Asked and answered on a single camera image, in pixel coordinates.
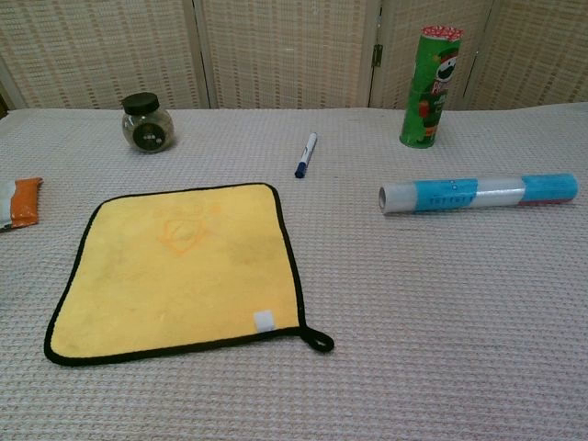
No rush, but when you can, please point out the yellow and black cloth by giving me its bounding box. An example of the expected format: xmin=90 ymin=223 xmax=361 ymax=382
xmin=43 ymin=182 xmax=335 ymax=368

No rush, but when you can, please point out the white marker pen blue cap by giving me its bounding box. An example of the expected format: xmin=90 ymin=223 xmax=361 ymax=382
xmin=293 ymin=131 xmax=320 ymax=179

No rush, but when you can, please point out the white woven tablecloth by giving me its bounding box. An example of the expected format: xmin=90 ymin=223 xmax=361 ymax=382
xmin=0 ymin=106 xmax=588 ymax=441

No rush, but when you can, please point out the plastic wrap roll blue label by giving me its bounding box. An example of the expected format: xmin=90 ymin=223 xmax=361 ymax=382
xmin=378 ymin=172 xmax=580 ymax=216

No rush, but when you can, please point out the woven folding screen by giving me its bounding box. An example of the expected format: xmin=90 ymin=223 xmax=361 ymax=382
xmin=0 ymin=0 xmax=588 ymax=111

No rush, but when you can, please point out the round glass jar black lid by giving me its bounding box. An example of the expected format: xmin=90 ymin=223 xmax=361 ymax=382
xmin=120 ymin=92 xmax=176 ymax=154

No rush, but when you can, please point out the green Pringles can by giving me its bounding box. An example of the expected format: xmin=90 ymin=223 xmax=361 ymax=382
xmin=398 ymin=25 xmax=465 ymax=149

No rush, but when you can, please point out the orange and white snack packet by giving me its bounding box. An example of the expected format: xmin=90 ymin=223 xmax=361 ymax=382
xmin=0 ymin=176 xmax=45 ymax=233

